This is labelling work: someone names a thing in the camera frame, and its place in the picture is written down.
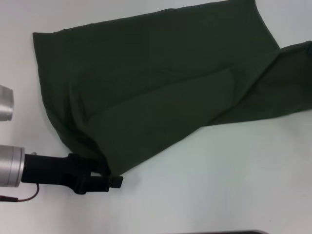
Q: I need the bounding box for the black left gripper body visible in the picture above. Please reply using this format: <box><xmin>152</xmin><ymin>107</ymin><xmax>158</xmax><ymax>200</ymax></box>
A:
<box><xmin>21</xmin><ymin>153</ymin><xmax>96</xmax><ymax>195</ymax></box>

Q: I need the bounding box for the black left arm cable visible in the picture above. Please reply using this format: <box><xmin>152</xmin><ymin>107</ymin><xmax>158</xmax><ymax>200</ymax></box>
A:
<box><xmin>0</xmin><ymin>183</ymin><xmax>40</xmax><ymax>203</ymax></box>

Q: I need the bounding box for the dark green FREE! t-shirt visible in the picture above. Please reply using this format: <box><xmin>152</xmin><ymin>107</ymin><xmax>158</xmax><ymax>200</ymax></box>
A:
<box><xmin>32</xmin><ymin>0</ymin><xmax>312</xmax><ymax>176</ymax></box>

